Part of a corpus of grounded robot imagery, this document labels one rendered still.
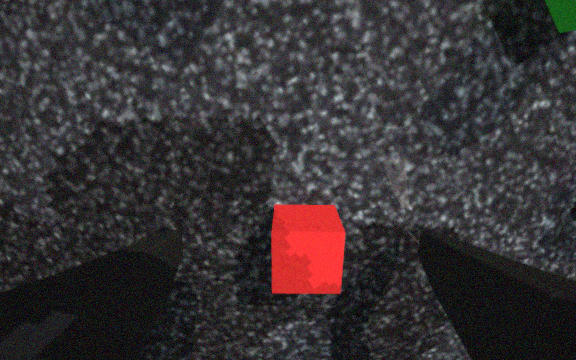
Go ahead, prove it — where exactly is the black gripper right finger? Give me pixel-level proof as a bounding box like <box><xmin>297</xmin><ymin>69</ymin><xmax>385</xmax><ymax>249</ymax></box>
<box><xmin>418</xmin><ymin>230</ymin><xmax>576</xmax><ymax>360</ymax></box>

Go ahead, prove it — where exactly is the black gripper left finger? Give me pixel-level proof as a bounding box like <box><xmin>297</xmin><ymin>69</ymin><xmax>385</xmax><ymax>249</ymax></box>
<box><xmin>0</xmin><ymin>229</ymin><xmax>183</xmax><ymax>360</ymax></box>

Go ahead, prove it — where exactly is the red block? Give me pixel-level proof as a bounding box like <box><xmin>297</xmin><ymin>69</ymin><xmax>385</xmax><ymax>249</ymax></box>
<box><xmin>271</xmin><ymin>205</ymin><xmax>345</xmax><ymax>294</ymax></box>

